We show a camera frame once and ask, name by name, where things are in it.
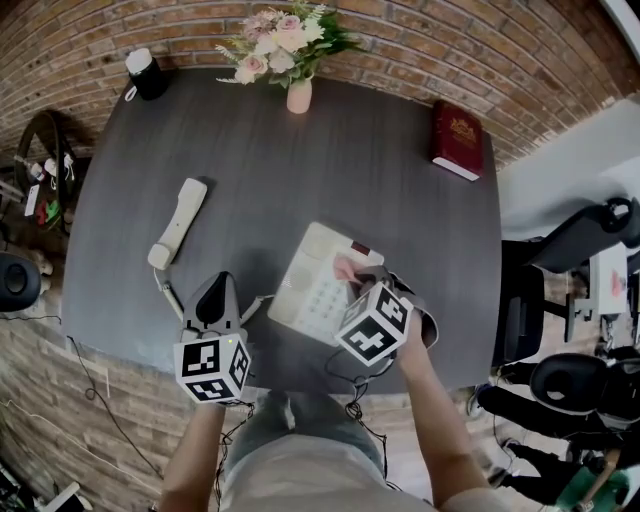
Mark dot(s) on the white telephone handset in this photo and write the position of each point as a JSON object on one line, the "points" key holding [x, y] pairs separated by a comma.
{"points": [[180, 220]]}

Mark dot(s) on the pale flower bouquet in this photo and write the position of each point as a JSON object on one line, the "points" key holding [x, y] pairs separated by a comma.
{"points": [[285, 35]]}

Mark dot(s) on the black rounded case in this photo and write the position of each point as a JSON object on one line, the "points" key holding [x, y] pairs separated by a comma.
{"points": [[555, 375]]}

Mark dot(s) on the white desk frame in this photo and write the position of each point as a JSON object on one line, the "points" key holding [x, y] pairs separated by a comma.
{"points": [[60, 497]]}

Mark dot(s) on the brown wicker chair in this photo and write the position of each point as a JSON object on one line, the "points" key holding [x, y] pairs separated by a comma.
{"points": [[59, 150]]}

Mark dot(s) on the small white container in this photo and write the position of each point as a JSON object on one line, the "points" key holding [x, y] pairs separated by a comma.
{"points": [[50, 167]]}

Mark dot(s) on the person's beige shirt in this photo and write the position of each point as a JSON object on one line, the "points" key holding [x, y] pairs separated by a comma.
{"points": [[320, 485]]}

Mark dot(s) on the black cylinder speaker white top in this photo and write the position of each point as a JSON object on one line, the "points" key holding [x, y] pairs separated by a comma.
{"points": [[150, 80]]}

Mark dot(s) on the white smartphone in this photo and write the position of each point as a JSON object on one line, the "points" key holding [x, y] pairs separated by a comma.
{"points": [[31, 200]]}

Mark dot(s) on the pink vase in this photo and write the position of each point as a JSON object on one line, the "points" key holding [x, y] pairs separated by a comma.
{"points": [[299, 97]]}

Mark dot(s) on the small pink object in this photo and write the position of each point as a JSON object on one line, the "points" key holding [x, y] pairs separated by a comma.
{"points": [[619, 282]]}

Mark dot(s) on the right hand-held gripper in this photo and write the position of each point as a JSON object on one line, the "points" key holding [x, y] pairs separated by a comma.
{"points": [[372, 325]]}

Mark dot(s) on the small clear bottle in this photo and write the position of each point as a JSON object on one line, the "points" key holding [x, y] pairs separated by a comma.
{"points": [[37, 171]]}

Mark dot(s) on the black office chair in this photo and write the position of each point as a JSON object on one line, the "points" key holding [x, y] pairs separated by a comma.
{"points": [[520, 310]]}

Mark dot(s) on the red green toy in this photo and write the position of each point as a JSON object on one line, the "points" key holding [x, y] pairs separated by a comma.
{"points": [[47, 211]]}

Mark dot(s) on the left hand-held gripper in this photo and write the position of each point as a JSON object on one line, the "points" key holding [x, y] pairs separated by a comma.
{"points": [[202, 360]]}

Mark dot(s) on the white telephone base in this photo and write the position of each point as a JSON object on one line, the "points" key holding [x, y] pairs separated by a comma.
{"points": [[300, 280]]}

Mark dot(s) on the black rounded speaker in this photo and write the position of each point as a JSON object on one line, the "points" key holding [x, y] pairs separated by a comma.
{"points": [[17, 280]]}

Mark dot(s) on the person's left forearm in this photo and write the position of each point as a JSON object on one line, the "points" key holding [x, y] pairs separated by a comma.
{"points": [[192, 460]]}

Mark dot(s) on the white desk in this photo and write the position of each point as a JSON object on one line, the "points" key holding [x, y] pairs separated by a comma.
{"points": [[607, 265]]}

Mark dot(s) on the person's right forearm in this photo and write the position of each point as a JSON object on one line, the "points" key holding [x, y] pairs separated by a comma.
{"points": [[440, 440]]}

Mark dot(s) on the person's denim shorts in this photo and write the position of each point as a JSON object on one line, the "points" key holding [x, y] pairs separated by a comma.
{"points": [[310, 425]]}

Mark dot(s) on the pink cloth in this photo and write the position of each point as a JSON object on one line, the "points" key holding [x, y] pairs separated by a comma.
{"points": [[345, 267]]}

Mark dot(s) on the red hardcover book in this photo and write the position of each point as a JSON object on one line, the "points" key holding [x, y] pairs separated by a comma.
{"points": [[457, 140]]}

